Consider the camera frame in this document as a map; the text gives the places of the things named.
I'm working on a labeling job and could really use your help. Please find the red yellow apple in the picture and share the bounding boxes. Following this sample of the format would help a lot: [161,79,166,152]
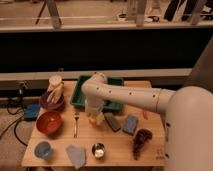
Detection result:
[88,116,99,127]

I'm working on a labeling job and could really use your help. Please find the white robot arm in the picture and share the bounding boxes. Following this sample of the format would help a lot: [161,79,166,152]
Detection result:
[82,73,213,171]

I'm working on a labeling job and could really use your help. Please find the purple bowl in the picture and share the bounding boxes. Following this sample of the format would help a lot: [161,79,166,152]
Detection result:
[39,92,64,111]

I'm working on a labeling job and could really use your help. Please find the red bowl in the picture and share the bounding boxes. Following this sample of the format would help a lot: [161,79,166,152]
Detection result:
[36,111,62,135]

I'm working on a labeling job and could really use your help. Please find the grey sponge block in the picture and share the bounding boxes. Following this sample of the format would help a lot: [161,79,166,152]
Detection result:
[104,112,121,132]

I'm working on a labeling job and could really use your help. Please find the silver fork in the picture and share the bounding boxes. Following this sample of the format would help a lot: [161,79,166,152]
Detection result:
[74,111,79,138]

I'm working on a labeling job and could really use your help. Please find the green plastic tray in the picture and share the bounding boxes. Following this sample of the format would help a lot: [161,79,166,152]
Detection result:
[70,75,124,114]

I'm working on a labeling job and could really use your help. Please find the blue sponge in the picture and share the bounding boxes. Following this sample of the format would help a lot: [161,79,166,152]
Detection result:
[123,115,138,135]

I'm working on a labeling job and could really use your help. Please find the small steel cup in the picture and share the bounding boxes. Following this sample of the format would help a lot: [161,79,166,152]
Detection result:
[92,143,105,159]

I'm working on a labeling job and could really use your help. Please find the blue grey cloth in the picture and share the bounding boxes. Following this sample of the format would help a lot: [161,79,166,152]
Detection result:
[66,145,86,169]

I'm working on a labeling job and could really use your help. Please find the red chili pepper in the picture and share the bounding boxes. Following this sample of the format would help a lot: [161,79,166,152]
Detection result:
[142,111,148,120]

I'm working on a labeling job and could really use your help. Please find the dark purple grape bunch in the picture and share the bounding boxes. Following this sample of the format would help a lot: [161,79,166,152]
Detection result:
[132,129,152,160]

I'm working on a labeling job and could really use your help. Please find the yellow banana bunch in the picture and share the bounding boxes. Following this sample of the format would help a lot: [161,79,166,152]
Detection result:
[47,83,64,103]

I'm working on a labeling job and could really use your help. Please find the cream cylindrical container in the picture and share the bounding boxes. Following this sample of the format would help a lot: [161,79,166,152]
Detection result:
[48,75,62,91]

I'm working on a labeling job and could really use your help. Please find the blue plastic cup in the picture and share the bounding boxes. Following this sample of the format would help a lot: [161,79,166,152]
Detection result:
[34,141,52,160]

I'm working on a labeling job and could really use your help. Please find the blue box on floor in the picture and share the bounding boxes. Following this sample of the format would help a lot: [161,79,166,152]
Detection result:
[24,104,40,121]

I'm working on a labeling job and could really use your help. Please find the black cables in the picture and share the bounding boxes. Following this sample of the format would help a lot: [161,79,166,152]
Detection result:
[0,80,29,147]

